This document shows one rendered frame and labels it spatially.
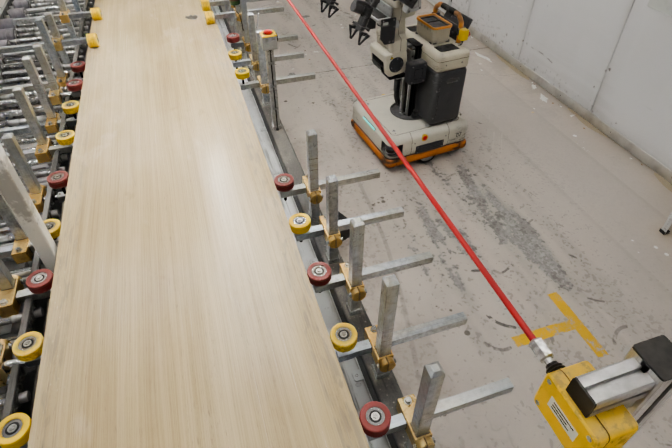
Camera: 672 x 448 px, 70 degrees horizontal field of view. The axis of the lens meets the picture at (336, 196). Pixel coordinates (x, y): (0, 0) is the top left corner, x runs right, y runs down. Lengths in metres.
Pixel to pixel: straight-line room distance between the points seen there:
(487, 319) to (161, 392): 1.76
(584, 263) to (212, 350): 2.29
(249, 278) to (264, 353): 0.28
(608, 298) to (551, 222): 0.60
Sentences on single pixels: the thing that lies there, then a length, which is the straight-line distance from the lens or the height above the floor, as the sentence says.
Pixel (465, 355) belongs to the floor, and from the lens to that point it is 2.55.
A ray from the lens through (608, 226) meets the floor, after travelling 3.48.
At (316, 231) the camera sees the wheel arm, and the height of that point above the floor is 0.85.
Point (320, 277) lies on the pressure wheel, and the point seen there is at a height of 0.91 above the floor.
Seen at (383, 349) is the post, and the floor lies 0.86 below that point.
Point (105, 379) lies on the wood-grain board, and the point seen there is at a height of 0.90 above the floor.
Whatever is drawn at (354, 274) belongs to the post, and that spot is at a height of 0.92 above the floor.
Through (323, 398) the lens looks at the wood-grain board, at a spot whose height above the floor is 0.90.
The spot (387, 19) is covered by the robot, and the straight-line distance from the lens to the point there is 3.06.
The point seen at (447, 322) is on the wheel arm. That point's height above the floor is 0.82.
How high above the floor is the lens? 2.12
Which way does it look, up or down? 41 degrees down
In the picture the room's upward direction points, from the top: straight up
